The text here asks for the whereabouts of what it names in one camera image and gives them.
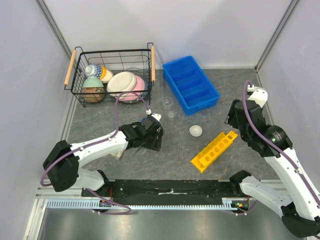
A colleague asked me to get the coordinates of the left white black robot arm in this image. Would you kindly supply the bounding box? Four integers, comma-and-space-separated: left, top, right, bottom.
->
42, 113, 164, 197

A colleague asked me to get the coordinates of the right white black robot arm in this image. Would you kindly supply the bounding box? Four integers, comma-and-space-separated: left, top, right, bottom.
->
225, 99, 320, 239

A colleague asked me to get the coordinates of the clear glass funnel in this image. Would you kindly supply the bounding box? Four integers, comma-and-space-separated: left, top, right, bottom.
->
162, 99, 173, 113

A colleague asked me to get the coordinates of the yellow test tube rack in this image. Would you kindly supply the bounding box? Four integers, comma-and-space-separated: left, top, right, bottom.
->
190, 130, 238, 173

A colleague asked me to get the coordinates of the blue plastic divided bin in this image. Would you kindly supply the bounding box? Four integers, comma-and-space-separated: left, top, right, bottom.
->
162, 55, 220, 116

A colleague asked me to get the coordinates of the pink plate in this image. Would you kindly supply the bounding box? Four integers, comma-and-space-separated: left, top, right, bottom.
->
119, 75, 146, 102

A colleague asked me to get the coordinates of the cream white plate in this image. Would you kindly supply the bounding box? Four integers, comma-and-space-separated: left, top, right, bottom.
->
107, 71, 137, 97

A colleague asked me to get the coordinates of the brown ceramic bowl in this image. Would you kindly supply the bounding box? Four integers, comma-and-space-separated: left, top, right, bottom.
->
82, 87, 105, 103

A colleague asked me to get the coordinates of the yellow white bowl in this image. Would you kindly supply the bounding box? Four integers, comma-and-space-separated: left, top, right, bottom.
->
100, 66, 114, 84

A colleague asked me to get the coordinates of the mint green bowl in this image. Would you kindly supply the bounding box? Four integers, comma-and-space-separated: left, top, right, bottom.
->
82, 76, 104, 88

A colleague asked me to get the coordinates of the blue white patterned bowl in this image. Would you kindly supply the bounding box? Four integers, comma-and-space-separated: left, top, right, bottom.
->
85, 64, 103, 79

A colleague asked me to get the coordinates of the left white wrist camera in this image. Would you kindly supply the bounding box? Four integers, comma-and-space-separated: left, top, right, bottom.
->
146, 113, 162, 125

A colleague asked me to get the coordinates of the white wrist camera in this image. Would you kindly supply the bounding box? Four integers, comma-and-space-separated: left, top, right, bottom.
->
146, 113, 162, 125
246, 84, 268, 108

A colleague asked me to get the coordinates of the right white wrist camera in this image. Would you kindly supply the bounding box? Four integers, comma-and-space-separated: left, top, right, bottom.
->
246, 84, 268, 108

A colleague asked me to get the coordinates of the black wire dish basket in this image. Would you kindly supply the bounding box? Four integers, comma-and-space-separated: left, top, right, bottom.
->
64, 42, 156, 107

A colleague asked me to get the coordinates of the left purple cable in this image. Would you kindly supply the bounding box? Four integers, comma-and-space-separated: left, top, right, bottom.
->
39, 91, 152, 188

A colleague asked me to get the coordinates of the purple cable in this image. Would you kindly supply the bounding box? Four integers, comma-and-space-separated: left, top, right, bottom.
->
241, 79, 320, 206
39, 91, 152, 188

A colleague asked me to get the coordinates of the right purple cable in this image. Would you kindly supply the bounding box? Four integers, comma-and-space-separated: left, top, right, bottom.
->
241, 79, 320, 206

